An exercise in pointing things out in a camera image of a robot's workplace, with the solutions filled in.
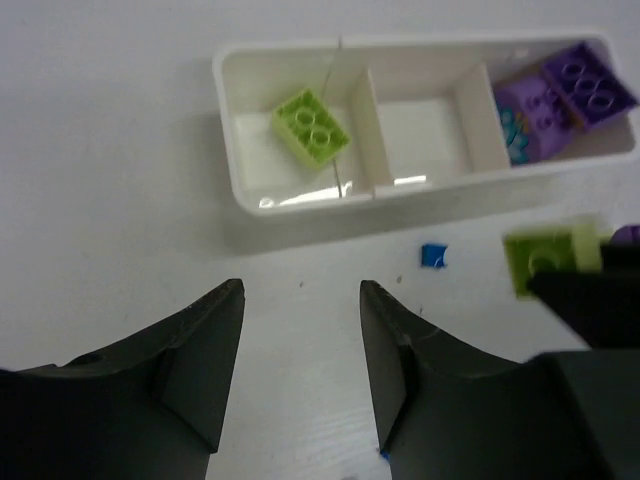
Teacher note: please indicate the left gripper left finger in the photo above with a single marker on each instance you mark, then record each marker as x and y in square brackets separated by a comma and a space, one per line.
[150, 406]

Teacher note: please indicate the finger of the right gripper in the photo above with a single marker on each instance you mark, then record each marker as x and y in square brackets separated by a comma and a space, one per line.
[600, 307]

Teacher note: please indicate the white divided tray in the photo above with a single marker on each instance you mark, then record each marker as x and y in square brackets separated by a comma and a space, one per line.
[420, 112]

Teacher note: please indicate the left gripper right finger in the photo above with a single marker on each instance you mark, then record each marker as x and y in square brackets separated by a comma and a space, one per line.
[445, 409]

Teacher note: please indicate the light purple lego brick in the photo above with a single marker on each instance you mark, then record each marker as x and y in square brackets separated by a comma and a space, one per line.
[536, 125]

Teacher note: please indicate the small blue lego piece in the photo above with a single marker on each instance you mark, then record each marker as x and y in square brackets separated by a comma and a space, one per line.
[432, 255]

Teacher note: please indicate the dark purple lego brick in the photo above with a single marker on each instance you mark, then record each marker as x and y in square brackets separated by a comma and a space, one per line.
[592, 92]

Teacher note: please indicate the lime green lego brick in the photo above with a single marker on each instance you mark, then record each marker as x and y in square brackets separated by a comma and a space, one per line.
[553, 248]
[309, 130]

